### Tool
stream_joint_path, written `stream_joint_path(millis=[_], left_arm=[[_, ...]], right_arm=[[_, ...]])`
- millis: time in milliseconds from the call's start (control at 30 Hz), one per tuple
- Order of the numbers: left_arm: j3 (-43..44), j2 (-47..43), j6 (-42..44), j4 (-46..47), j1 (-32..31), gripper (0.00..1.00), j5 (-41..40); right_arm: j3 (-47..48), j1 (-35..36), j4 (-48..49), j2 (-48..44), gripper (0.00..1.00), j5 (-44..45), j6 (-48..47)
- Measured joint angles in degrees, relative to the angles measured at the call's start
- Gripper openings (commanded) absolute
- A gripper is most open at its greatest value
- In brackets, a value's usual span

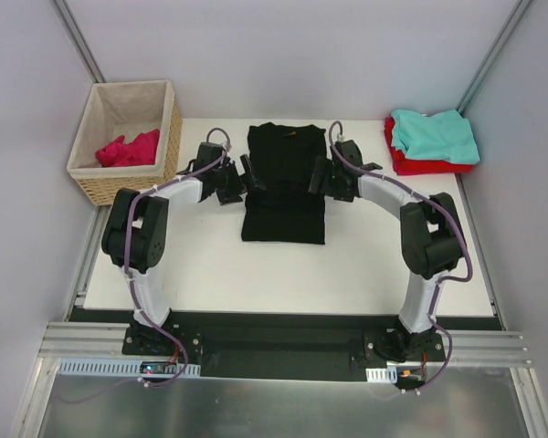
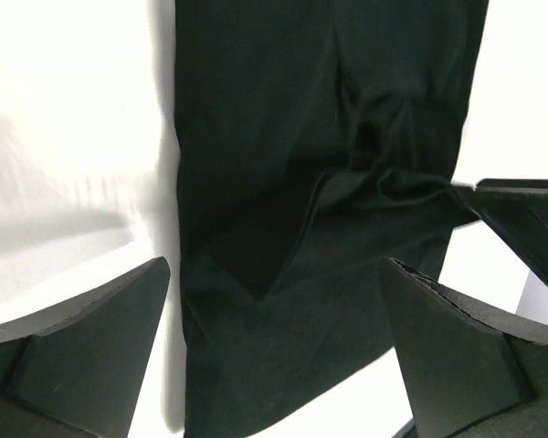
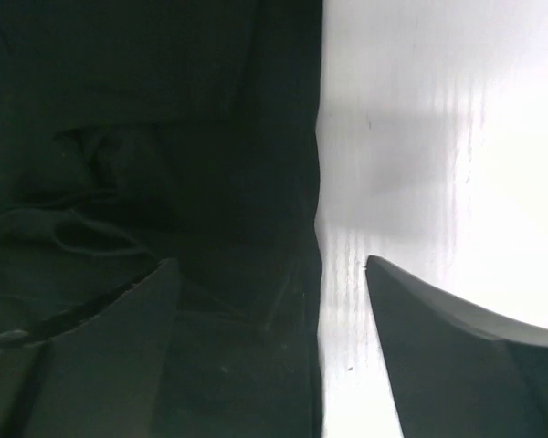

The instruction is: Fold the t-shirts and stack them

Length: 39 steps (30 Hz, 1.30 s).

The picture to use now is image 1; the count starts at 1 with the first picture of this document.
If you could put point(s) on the grey cable duct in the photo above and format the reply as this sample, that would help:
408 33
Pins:
394 374
127 368

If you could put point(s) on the red folded t shirt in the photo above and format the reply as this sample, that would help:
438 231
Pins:
405 167

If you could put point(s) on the teal folded t shirt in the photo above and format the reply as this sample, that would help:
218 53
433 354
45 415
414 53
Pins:
445 136

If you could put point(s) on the black t shirt with flower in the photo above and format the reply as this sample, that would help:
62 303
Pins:
285 211

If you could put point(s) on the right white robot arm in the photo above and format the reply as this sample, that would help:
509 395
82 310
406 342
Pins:
431 238

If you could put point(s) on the magenta t shirt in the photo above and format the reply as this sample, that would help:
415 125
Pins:
119 153

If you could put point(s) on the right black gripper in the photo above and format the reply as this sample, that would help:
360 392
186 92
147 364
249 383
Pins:
326 178

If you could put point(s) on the wicker basket with liner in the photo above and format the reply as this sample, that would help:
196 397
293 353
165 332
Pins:
125 109

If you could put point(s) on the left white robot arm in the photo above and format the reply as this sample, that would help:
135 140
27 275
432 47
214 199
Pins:
134 236

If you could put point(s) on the left grey cable duct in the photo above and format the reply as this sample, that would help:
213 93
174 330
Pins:
127 368

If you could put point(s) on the right corner aluminium post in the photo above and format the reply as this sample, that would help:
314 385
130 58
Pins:
503 38

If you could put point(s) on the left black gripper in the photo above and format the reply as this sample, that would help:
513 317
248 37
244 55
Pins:
237 181

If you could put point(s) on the left corner aluminium post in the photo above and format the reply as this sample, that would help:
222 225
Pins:
78 40

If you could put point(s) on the corner aluminium post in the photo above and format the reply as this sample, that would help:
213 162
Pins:
503 38
78 40

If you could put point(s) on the right grey cable duct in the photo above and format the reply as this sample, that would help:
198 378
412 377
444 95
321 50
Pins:
394 374

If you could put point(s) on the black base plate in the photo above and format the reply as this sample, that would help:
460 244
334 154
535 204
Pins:
285 346

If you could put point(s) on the aluminium rail frame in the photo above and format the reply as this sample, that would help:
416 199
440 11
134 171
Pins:
474 348

